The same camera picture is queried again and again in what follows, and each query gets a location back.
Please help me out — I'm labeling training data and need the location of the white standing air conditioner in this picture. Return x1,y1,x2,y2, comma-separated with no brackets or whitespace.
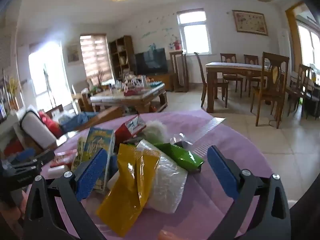
279,29,290,58

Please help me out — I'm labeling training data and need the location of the large framed picture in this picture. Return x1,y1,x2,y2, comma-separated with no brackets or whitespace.
232,10,268,36

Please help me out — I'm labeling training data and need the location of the purple tablecloth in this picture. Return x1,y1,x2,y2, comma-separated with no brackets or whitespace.
40,110,273,240

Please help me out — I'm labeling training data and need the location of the wooden television cabinet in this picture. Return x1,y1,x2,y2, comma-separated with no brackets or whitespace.
147,73,174,92

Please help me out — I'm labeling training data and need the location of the blue cloth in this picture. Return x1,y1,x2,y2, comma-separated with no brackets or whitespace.
60,111,98,132

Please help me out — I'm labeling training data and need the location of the white cushion with black trim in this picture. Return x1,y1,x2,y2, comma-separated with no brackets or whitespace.
19,110,58,150

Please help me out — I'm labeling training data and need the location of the glass balcony door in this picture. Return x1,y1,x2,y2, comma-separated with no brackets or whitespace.
27,40,70,110

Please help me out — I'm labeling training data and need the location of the red cushion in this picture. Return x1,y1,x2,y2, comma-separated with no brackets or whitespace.
39,110,63,138

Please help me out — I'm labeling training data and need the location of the red and white packet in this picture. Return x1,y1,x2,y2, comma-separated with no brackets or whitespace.
114,114,147,145

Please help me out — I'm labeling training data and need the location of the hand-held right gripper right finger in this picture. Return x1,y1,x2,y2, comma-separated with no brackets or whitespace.
207,145,292,240

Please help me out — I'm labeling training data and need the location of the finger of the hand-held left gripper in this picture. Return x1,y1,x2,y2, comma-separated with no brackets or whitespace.
10,149,55,168

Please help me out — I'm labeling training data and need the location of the dark grey cabinet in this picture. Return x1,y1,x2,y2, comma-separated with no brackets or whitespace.
301,86,320,119

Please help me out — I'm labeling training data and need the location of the wooden dining table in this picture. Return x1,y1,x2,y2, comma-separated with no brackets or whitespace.
205,62,285,113

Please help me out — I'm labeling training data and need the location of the clear plastic wrapper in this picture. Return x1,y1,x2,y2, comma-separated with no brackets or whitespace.
170,132,198,148

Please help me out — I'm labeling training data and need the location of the small framed picture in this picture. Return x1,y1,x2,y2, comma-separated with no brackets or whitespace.
65,42,82,65

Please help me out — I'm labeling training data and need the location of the green foil packet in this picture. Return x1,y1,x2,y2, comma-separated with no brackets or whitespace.
154,142,204,173

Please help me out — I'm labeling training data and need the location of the blue and yellow carton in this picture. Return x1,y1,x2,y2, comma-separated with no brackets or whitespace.
81,127,117,193

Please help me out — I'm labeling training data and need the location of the clutter of bottles and cups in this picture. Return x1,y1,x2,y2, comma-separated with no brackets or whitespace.
100,75,165,97

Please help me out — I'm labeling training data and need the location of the black television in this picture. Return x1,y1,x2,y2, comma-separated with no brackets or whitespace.
135,47,168,76

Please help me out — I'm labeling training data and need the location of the white framed window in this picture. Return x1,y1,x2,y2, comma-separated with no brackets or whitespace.
176,9,212,55

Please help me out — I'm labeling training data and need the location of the yellow flower arrangement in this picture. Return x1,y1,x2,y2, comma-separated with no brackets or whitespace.
6,77,20,110

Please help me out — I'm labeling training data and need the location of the wooden door frame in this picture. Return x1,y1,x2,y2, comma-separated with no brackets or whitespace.
285,1,310,65

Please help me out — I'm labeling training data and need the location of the black coin battery card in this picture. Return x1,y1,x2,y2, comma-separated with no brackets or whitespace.
175,141,193,150

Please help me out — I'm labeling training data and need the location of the person's right hand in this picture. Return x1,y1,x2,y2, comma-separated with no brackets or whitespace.
158,229,177,240

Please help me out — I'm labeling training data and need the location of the window with striped blinds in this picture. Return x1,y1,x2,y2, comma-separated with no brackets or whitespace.
80,34,113,85

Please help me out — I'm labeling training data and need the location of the white plastic bag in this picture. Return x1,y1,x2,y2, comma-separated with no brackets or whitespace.
136,139,188,214

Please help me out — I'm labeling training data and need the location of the wooden coffee table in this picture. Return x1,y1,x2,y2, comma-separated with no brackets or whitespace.
90,82,168,114

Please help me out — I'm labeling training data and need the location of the tall wooden stand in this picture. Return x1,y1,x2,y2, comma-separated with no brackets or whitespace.
169,50,190,92

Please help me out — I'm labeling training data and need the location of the white cotton ball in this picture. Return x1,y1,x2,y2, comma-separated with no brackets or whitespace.
144,120,168,144

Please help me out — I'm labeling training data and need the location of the yellow foil packet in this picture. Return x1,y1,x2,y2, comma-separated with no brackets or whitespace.
96,143,160,238

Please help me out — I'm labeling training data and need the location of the vase of dry twigs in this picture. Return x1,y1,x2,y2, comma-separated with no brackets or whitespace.
96,69,105,87

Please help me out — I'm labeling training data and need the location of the wooden shelf unit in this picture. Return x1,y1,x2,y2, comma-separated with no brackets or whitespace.
108,35,137,80

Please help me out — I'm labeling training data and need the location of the red flat packet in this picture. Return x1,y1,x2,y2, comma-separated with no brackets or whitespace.
50,149,78,168

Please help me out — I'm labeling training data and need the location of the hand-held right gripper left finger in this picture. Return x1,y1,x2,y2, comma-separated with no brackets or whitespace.
23,148,108,240

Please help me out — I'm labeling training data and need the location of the wooden dining chair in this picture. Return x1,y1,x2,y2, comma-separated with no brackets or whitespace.
251,52,290,129
244,54,259,90
194,52,229,108
220,53,243,98
285,64,312,117

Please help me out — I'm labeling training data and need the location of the pale yellow packet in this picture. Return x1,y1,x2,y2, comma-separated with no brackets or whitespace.
71,136,85,170

